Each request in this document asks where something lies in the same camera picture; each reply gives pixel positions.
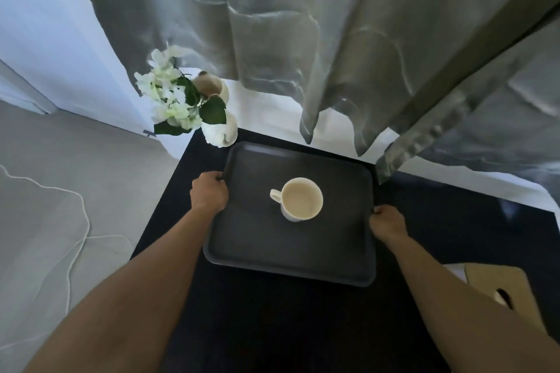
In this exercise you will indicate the cream ceramic mug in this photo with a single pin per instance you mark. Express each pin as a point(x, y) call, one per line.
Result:
point(299, 200)

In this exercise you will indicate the wooden cutting board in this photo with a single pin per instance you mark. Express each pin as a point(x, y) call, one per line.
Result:
point(503, 294)

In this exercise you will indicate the person's right forearm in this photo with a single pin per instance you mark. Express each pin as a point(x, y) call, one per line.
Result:
point(459, 311)

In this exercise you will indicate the person's left forearm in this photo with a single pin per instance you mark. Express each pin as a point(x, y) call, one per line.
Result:
point(131, 289)

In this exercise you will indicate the grey curtain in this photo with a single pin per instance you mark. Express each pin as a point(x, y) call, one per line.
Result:
point(350, 49)

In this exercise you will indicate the white artificial flowers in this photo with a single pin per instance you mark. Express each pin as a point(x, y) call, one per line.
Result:
point(173, 97)

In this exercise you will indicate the person's left hand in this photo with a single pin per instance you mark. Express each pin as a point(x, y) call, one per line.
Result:
point(209, 193)

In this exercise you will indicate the beige ceramic vase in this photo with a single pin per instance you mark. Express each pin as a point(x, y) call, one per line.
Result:
point(212, 85)

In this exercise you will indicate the dark grey plastic tray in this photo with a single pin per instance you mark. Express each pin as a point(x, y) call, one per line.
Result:
point(288, 215)

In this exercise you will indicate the person's right hand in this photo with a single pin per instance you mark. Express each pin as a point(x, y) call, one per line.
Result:
point(387, 223)

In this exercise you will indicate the white ceramic vase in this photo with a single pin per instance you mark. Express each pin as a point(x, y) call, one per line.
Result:
point(221, 130)

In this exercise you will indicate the white door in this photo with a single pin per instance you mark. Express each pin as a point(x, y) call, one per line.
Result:
point(57, 36)

